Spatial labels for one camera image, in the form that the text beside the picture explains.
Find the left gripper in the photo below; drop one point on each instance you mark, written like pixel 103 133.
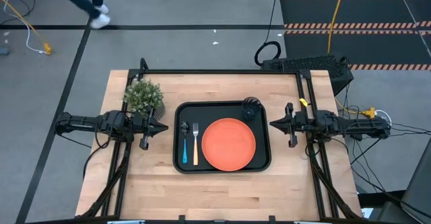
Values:
pixel 141 126

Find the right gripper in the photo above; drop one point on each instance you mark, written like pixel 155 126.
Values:
pixel 296 124

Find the dark blue patterned cup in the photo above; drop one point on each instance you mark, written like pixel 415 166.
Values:
pixel 252 109

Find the black plastic serving tray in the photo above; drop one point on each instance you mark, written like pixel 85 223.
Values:
pixel 208 111

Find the orange plastic plate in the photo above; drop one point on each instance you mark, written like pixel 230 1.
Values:
pixel 229 145

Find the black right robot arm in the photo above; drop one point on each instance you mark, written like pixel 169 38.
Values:
pixel 357 126

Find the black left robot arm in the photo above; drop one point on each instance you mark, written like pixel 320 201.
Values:
pixel 84 123

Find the black white striped pot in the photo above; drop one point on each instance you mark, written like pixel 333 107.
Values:
pixel 160 111

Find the yellow tag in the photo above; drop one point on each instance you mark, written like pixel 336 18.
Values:
pixel 303 102

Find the artificial green plant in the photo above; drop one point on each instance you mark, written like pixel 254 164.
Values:
pixel 143 94

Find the black perforated computer tower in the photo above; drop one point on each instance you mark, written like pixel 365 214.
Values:
pixel 309 66

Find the black hazard-striped floor mat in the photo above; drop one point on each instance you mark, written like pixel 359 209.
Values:
pixel 309 45
pixel 421 8
pixel 309 12

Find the yellow power plug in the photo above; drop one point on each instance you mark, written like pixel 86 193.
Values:
pixel 370 112

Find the black metal table frame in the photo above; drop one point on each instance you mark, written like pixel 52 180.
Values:
pixel 219 72

